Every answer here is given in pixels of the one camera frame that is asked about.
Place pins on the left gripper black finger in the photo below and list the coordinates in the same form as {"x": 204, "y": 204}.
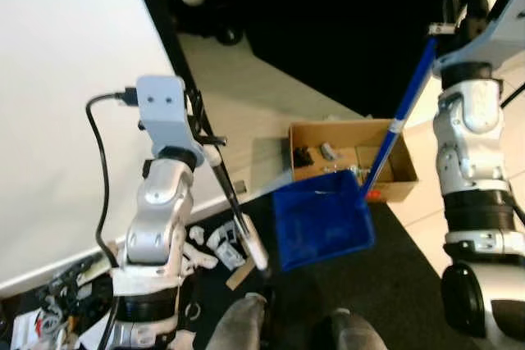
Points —
{"x": 216, "y": 140}

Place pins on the black and white hand brush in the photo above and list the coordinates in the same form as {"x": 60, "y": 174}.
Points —
{"x": 258, "y": 252}

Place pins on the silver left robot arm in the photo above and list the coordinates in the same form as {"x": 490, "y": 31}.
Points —
{"x": 156, "y": 219}

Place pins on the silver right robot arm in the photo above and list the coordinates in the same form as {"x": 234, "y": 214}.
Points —
{"x": 467, "y": 133}

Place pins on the small grey floor block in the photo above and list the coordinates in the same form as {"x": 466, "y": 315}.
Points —
{"x": 238, "y": 187}

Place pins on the small black object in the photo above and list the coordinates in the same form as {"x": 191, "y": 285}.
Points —
{"x": 303, "y": 156}

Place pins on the small white plastic piece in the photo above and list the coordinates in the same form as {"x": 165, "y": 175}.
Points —
{"x": 197, "y": 234}

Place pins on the small grey object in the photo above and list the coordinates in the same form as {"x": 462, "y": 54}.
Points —
{"x": 329, "y": 152}

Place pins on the crumpled white plastic piece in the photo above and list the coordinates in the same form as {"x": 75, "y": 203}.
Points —
{"x": 197, "y": 260}

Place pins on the black furniture base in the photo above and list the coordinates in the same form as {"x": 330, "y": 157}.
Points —
{"x": 344, "y": 22}

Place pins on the brown wooden strip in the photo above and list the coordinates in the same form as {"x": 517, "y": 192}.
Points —
{"x": 239, "y": 277}

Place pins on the grey robot left foot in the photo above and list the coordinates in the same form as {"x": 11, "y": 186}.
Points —
{"x": 238, "y": 325}

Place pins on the grey robot foot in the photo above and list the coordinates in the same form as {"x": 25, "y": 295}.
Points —
{"x": 353, "y": 332}
{"x": 238, "y": 325}

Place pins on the brown cardboard box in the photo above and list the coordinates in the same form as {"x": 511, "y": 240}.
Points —
{"x": 398, "y": 191}

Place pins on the grey robot right foot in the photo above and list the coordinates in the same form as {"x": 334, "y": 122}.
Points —
{"x": 353, "y": 332}

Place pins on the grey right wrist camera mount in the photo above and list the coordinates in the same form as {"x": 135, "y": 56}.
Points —
{"x": 492, "y": 30}

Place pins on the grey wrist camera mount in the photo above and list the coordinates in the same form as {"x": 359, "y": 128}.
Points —
{"x": 492, "y": 30}
{"x": 160, "y": 108}

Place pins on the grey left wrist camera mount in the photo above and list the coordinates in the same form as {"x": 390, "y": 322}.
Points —
{"x": 160, "y": 108}

